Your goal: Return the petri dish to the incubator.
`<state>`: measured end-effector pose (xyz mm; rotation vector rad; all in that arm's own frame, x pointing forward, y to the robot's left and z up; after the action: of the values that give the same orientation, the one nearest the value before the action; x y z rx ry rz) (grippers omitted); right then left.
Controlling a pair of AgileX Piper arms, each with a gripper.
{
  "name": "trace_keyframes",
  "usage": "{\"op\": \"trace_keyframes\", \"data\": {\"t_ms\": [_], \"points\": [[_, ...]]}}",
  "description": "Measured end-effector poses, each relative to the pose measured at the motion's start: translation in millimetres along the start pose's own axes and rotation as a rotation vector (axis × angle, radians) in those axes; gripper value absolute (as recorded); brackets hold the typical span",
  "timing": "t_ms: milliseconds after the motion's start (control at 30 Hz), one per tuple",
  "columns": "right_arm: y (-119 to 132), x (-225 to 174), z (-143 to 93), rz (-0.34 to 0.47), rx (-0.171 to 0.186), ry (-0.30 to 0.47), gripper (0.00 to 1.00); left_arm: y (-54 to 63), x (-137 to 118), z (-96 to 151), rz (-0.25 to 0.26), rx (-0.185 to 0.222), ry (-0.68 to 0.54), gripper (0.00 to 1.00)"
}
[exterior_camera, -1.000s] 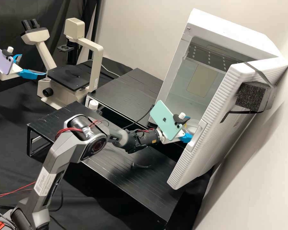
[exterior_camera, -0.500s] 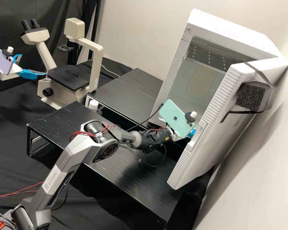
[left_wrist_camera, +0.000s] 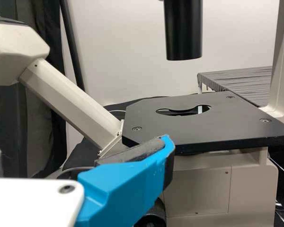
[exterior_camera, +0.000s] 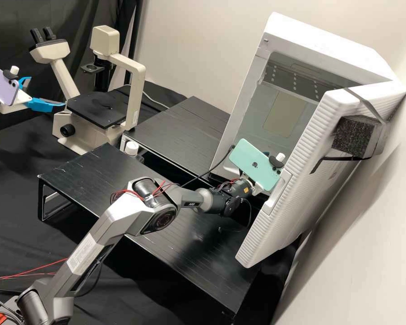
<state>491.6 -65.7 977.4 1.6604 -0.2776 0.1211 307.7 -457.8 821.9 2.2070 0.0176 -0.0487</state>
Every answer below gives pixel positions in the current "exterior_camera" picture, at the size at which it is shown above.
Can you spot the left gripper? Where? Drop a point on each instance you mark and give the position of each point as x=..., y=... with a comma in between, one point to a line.
x=18, y=101

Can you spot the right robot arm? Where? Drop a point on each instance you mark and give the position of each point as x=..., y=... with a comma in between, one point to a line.
x=121, y=210

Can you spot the cream microscope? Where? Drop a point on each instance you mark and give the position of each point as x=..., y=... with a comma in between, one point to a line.
x=91, y=133

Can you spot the black platform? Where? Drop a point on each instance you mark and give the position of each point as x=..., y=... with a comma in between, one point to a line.
x=176, y=128
x=88, y=169

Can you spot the white-capped bottle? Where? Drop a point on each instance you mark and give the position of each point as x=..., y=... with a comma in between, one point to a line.
x=132, y=149

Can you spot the incubator door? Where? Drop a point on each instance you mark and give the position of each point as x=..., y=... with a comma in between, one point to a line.
x=291, y=189

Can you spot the white incubator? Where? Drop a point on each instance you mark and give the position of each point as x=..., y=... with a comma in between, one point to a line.
x=324, y=44

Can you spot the left wrist camera phone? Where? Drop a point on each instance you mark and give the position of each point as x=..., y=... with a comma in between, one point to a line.
x=0, y=83

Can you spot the wrist camera phone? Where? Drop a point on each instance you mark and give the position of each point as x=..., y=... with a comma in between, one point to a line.
x=0, y=83
x=253, y=162

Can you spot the right wrist camera phone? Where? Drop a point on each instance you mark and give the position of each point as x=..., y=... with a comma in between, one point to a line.
x=253, y=162

